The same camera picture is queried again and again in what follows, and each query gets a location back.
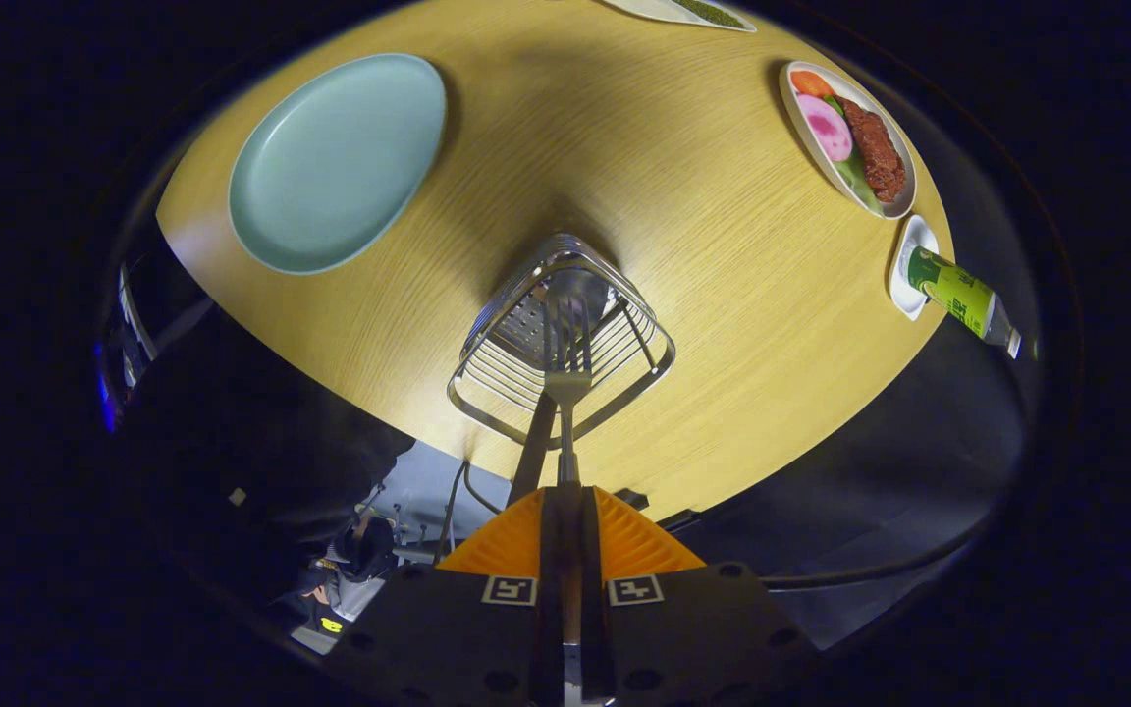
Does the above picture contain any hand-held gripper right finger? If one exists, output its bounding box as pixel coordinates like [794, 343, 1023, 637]
[580, 484, 822, 707]

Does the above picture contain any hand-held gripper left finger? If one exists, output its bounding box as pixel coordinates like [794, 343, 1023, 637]
[325, 486, 566, 707]

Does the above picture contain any metal spoon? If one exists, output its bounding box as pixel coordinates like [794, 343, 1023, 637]
[507, 267, 620, 507]

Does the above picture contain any fork with wooden handle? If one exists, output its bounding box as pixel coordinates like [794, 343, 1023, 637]
[543, 290, 596, 707]

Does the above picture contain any white square coaster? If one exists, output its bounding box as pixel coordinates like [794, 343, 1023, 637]
[889, 214, 941, 322]

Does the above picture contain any green label bottle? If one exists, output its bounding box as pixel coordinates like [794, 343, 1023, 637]
[906, 246, 1024, 360]

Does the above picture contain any light green round plate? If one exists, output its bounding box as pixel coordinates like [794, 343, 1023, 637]
[228, 52, 449, 276]

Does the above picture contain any green lettuce leaf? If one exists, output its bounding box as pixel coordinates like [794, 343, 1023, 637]
[833, 152, 886, 212]

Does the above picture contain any white oval food plate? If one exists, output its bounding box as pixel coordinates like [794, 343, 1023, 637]
[779, 60, 918, 220]

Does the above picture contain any pink ham slice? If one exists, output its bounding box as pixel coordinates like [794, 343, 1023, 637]
[796, 93, 854, 163]

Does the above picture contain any brown grilled meat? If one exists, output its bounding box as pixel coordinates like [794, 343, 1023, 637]
[837, 96, 907, 203]

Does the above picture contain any white divided tray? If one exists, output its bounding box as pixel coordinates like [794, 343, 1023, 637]
[600, 0, 758, 34]

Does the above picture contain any pile of green beans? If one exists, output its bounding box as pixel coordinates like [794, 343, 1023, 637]
[673, 0, 745, 28]

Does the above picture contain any dark cable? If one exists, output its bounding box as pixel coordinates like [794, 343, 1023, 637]
[438, 460, 512, 566]

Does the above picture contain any metal wire basket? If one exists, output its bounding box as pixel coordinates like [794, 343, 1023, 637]
[447, 233, 677, 450]

